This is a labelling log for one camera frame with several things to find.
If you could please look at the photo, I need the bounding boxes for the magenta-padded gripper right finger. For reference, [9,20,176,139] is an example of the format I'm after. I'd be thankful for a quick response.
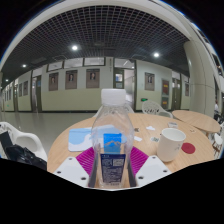
[127,146,173,188]

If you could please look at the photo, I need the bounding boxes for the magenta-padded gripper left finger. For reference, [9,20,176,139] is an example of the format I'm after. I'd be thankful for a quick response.
[53,147,99,189]

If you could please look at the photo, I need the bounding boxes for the clear plastic water bottle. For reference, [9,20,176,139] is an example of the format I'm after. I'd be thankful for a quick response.
[90,88,135,190]

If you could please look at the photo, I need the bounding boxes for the white ceramic mug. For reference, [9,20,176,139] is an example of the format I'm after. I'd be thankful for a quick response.
[156,127,187,163]

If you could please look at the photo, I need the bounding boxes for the blue and white flat pad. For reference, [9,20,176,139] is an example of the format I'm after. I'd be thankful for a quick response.
[68,125,98,153]

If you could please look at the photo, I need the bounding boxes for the flat round red coaster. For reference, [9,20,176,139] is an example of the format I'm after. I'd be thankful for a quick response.
[180,142,197,155]

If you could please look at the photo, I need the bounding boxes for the small pale sticker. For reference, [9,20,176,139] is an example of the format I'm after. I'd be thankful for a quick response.
[167,121,179,130]

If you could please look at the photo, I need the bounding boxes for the black bag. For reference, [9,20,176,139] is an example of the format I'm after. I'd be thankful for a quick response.
[0,130,48,171]

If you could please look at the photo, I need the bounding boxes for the white smooth plastic chair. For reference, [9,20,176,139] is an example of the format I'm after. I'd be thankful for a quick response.
[0,121,48,164]

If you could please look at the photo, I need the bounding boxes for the round wooden side table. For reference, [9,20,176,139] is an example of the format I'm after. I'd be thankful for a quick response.
[171,109,222,135]

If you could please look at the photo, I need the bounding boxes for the white chair with wooden legs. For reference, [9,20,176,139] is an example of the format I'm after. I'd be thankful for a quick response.
[212,122,224,158]

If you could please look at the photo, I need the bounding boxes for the dark green door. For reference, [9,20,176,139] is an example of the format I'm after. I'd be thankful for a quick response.
[31,75,43,113]
[112,67,137,103]

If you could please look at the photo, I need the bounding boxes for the person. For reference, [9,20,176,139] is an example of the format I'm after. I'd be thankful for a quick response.
[214,101,221,117]

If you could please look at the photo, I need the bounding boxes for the round ceiling lights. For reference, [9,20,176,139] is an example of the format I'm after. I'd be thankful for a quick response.
[20,43,161,69]

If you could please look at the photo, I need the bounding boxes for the framed wall pictures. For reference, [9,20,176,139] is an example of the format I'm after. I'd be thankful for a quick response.
[18,68,191,109]

